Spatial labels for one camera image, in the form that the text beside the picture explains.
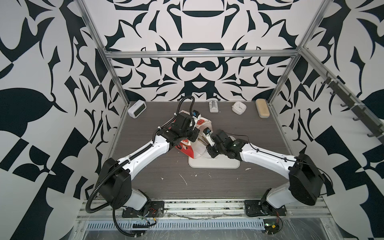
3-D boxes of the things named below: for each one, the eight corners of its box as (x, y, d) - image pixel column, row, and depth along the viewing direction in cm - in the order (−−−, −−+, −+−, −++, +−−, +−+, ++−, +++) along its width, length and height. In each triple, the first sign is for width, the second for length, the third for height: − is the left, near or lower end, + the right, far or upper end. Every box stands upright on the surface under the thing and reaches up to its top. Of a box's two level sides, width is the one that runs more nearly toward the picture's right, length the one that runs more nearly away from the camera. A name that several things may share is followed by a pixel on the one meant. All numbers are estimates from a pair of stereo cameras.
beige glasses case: (259, 118, 112) (261, 115, 110) (253, 100, 123) (254, 98, 121) (270, 118, 112) (272, 115, 110) (263, 100, 123) (264, 98, 121)
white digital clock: (130, 117, 113) (127, 110, 107) (141, 106, 120) (138, 98, 114) (136, 119, 111) (133, 112, 105) (147, 108, 119) (144, 101, 112)
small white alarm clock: (229, 109, 117) (230, 107, 115) (236, 102, 122) (237, 99, 120) (240, 116, 113) (241, 113, 111) (247, 108, 118) (248, 105, 116)
